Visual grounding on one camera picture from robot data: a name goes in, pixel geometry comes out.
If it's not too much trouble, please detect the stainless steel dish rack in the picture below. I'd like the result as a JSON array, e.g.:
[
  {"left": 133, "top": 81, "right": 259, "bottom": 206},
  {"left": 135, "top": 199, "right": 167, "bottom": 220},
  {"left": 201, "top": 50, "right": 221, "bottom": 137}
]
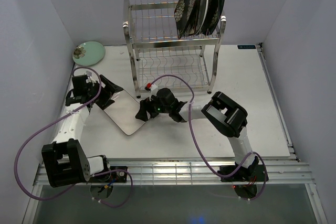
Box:
[{"left": 122, "top": 0, "right": 226, "bottom": 98}]

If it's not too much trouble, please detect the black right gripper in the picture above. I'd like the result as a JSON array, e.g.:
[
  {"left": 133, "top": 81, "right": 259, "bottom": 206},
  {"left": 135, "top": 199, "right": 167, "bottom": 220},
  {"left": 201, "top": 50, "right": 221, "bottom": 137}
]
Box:
[{"left": 135, "top": 93, "right": 171, "bottom": 122}]

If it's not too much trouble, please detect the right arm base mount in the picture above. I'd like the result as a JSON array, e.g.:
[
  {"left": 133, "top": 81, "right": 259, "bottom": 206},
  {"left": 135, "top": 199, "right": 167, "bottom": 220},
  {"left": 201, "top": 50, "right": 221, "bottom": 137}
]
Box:
[{"left": 217, "top": 165, "right": 265, "bottom": 182}]

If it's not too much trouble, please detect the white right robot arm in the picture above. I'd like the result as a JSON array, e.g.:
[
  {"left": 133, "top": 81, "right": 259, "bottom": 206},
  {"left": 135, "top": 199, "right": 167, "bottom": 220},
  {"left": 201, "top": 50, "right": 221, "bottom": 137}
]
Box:
[{"left": 135, "top": 88, "right": 259, "bottom": 180}]

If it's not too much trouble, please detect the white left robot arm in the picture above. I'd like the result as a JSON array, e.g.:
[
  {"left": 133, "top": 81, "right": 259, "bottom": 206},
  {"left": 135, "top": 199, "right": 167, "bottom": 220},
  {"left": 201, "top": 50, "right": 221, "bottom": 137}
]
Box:
[{"left": 41, "top": 74, "right": 145, "bottom": 187}]

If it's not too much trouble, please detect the black floral plate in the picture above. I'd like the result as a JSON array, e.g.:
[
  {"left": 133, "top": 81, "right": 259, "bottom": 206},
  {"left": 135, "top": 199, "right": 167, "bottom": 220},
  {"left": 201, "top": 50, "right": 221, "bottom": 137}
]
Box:
[
  {"left": 174, "top": 0, "right": 196, "bottom": 39},
  {"left": 202, "top": 0, "right": 219, "bottom": 35}
]

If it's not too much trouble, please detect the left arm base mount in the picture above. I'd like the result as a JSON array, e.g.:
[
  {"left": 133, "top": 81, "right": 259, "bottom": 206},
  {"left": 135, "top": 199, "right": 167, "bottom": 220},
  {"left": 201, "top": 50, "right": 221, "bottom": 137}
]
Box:
[{"left": 97, "top": 164, "right": 128, "bottom": 183}]

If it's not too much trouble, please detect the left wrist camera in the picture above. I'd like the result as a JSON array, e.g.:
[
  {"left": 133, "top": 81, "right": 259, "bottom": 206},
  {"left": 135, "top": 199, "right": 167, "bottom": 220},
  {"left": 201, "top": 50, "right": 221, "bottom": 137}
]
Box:
[{"left": 85, "top": 71, "right": 96, "bottom": 83}]

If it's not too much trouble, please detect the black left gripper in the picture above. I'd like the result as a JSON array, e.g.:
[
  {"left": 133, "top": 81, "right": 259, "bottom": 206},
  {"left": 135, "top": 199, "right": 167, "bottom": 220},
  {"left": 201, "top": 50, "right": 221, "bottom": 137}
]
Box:
[{"left": 88, "top": 74, "right": 123, "bottom": 110}]

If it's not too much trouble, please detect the blue table label sticker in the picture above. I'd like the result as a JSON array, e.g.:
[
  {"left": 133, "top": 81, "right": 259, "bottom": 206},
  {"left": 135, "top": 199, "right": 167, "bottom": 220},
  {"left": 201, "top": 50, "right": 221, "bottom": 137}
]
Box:
[{"left": 237, "top": 45, "right": 256, "bottom": 50}]

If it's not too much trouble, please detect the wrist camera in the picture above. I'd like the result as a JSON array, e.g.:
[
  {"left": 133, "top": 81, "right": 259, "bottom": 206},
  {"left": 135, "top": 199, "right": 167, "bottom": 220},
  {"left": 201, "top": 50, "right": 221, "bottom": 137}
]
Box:
[
  {"left": 85, "top": 71, "right": 96, "bottom": 83},
  {"left": 145, "top": 83, "right": 159, "bottom": 101}
]

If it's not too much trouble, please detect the white rectangular plate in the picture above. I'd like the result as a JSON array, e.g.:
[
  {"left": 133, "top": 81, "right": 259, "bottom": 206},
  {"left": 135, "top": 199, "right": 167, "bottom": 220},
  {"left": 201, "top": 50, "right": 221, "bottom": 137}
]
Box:
[{"left": 103, "top": 90, "right": 146, "bottom": 136}]

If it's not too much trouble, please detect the mint green round plate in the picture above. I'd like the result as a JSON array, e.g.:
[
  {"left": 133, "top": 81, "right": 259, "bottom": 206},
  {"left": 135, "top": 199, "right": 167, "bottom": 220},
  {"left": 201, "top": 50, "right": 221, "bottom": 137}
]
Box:
[{"left": 72, "top": 41, "right": 106, "bottom": 67}]

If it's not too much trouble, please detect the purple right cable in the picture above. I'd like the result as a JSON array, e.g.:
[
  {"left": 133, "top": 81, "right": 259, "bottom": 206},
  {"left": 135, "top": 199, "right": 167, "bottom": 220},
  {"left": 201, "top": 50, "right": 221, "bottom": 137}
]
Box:
[{"left": 152, "top": 74, "right": 265, "bottom": 201}]

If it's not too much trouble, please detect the round white teal-rimmed plate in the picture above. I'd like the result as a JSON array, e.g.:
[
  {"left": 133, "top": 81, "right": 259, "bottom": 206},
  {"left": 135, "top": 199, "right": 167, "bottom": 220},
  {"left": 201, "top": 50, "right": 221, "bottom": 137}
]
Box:
[{"left": 195, "top": 0, "right": 208, "bottom": 35}]

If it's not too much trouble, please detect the aluminium table edge rail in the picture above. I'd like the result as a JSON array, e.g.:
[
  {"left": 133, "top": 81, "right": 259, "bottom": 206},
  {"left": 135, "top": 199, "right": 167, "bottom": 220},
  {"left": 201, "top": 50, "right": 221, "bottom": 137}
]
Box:
[{"left": 33, "top": 161, "right": 316, "bottom": 186}]

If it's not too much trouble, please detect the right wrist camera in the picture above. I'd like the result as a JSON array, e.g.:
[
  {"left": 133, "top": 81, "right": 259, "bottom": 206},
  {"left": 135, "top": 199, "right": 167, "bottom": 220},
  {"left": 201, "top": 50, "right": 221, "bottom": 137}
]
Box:
[{"left": 145, "top": 83, "right": 159, "bottom": 101}]

